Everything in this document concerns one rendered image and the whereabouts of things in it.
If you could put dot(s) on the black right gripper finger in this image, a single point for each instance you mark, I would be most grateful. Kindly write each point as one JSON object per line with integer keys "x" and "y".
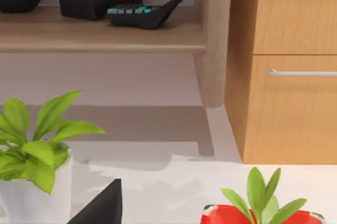
{"x": 109, "y": 205}

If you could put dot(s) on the green plant in white pot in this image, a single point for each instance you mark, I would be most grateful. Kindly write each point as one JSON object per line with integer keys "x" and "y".
{"x": 34, "y": 155}

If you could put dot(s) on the wooden drawer front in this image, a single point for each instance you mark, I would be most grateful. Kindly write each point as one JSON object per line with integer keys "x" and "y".
{"x": 292, "y": 118}

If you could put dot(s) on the wooden cupboard door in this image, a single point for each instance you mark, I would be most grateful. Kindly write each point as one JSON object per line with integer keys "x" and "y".
{"x": 297, "y": 10}

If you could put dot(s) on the pale wooden open shelf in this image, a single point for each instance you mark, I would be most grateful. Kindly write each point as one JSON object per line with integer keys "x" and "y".
{"x": 105, "y": 37}

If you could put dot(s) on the black calculator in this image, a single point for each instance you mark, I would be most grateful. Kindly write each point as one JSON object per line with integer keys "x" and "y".
{"x": 142, "y": 15}

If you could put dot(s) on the wooden cupboard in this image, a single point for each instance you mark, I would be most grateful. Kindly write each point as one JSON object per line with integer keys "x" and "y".
{"x": 289, "y": 76}

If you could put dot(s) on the green plant in red pot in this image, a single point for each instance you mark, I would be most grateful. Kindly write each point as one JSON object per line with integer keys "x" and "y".
{"x": 260, "y": 205}

